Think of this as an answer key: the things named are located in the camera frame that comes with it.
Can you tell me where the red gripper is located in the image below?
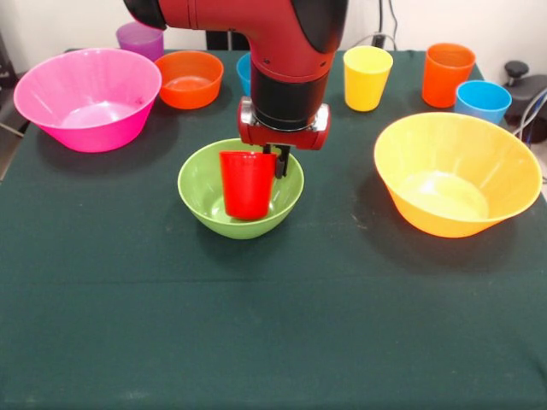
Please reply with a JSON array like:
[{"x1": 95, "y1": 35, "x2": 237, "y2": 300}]
[{"x1": 237, "y1": 96, "x2": 332, "y2": 180}]

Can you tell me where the red plastic cup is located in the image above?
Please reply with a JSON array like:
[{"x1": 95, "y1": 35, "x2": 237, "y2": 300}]
[{"x1": 219, "y1": 149, "x2": 278, "y2": 221}]

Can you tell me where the green plastic bowl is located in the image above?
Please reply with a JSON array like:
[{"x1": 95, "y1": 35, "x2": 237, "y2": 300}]
[{"x1": 177, "y1": 138, "x2": 306, "y2": 240}]

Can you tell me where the orange plastic bowl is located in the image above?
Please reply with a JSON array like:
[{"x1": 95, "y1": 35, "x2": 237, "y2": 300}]
[{"x1": 154, "y1": 50, "x2": 225, "y2": 110}]

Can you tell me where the blue plastic bowl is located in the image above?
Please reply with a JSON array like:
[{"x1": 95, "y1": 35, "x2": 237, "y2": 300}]
[{"x1": 236, "y1": 51, "x2": 253, "y2": 97}]

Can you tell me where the yellow plastic cup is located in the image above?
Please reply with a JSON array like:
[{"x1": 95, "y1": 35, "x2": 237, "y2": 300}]
[{"x1": 343, "y1": 45, "x2": 394, "y2": 113}]

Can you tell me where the dark green tablecloth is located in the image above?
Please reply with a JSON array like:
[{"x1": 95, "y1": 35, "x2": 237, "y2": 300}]
[{"x1": 0, "y1": 48, "x2": 547, "y2": 410}]

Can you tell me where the purple plastic cup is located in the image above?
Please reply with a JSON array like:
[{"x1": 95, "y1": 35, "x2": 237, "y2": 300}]
[{"x1": 115, "y1": 21, "x2": 165, "y2": 63}]

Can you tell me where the yellow plastic bowl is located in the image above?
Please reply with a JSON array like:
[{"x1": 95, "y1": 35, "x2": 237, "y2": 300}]
[{"x1": 373, "y1": 111, "x2": 543, "y2": 238}]

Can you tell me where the orange plastic cup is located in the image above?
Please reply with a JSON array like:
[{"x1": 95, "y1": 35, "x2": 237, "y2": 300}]
[{"x1": 421, "y1": 42, "x2": 477, "y2": 108}]

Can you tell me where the pink plastic bowl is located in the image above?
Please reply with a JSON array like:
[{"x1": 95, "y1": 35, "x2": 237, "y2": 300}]
[{"x1": 13, "y1": 47, "x2": 163, "y2": 154}]

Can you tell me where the blue plastic cup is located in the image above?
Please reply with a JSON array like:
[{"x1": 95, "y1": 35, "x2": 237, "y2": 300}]
[{"x1": 454, "y1": 79, "x2": 513, "y2": 126}]

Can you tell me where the black clamp stand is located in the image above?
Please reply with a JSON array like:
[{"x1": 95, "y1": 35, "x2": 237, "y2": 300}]
[{"x1": 503, "y1": 60, "x2": 547, "y2": 129}]

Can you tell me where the black wall cable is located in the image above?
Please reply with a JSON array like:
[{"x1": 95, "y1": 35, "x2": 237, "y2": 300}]
[{"x1": 354, "y1": 0, "x2": 399, "y2": 50}]

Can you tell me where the grey cable bundle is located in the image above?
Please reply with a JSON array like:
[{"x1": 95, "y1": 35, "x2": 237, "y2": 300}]
[{"x1": 515, "y1": 89, "x2": 547, "y2": 149}]

